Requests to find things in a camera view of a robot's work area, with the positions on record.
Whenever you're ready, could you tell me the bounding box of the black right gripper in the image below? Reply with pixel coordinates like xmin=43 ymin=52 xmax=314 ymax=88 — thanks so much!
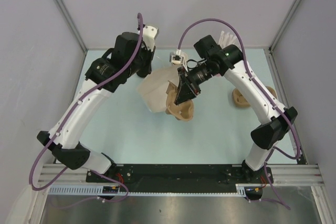
xmin=175 ymin=59 xmax=218 ymax=105

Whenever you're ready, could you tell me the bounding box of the brown pulp cup carrier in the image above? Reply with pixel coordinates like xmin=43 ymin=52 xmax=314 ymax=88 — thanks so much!
xmin=165 ymin=81 xmax=194 ymax=122
xmin=232 ymin=86 xmax=277 ymax=108

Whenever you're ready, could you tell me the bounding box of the light blue paper bag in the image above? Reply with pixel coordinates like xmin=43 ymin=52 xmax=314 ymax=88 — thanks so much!
xmin=136 ymin=63 xmax=182 ymax=113

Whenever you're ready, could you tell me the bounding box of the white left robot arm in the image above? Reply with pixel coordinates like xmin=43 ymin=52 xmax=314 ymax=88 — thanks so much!
xmin=37 ymin=26 xmax=158 ymax=182

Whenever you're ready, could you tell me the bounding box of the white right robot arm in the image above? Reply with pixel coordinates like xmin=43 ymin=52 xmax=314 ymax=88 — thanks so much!
xmin=174 ymin=35 xmax=298 ymax=183

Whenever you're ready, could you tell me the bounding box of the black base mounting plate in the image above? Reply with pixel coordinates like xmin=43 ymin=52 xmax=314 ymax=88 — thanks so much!
xmin=86 ymin=163 xmax=274 ymax=193

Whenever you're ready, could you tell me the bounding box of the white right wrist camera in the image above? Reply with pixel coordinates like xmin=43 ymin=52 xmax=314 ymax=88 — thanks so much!
xmin=170 ymin=49 xmax=188 ymax=70

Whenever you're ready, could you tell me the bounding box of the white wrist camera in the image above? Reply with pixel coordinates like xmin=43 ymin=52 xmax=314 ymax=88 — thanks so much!
xmin=142 ymin=25 xmax=159 ymax=52
xmin=170 ymin=49 xmax=188 ymax=70

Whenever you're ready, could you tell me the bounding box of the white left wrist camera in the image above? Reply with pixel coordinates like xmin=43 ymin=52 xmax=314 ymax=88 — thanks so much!
xmin=142 ymin=25 xmax=159 ymax=52

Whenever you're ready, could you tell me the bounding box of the aluminium frame rail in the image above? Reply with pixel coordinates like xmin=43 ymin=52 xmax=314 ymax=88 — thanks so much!
xmin=268 ymin=164 xmax=324 ymax=186

